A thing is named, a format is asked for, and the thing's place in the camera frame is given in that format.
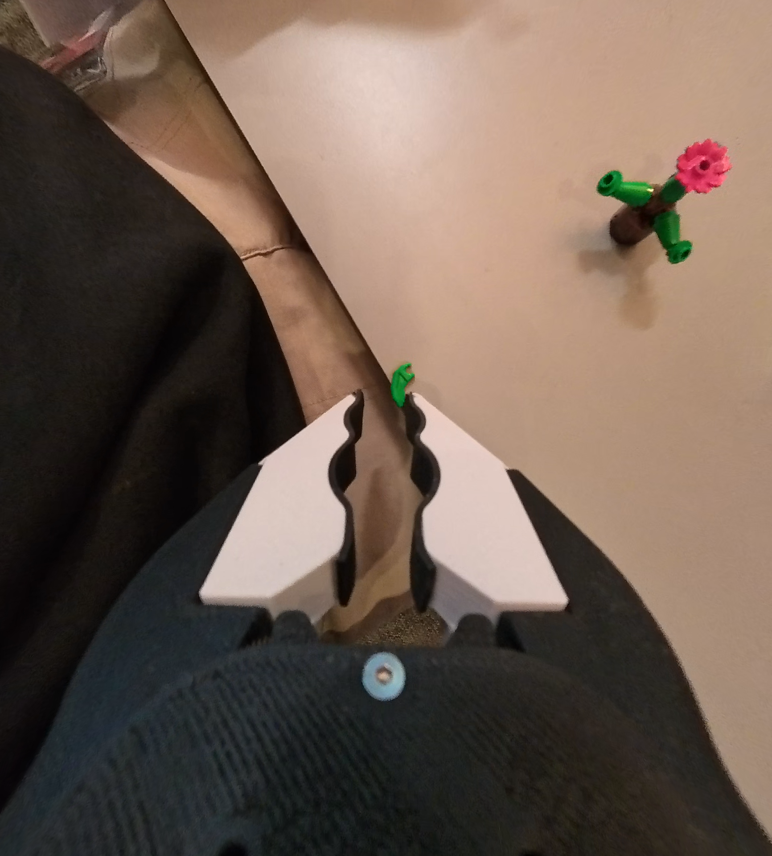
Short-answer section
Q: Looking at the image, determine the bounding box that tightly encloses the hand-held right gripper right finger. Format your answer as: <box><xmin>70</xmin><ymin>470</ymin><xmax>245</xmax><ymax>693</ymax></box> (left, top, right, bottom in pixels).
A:
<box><xmin>402</xmin><ymin>393</ymin><xmax>569</xmax><ymax>633</ymax></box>

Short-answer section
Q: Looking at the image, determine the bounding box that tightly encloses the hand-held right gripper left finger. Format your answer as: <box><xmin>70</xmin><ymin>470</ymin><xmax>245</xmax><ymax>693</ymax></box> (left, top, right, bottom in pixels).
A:
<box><xmin>199</xmin><ymin>390</ymin><xmax>365</xmax><ymax>626</ymax></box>

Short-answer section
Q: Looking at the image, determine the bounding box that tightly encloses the person's black jacket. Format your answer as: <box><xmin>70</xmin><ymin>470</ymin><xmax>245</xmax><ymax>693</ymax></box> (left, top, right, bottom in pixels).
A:
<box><xmin>0</xmin><ymin>27</ymin><xmax>307</xmax><ymax>803</ymax></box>

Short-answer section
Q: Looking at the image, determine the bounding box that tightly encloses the toy cactus with pink flower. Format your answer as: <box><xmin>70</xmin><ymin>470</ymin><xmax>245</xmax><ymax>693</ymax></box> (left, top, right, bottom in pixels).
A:
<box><xmin>596</xmin><ymin>139</ymin><xmax>732</xmax><ymax>265</ymax></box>

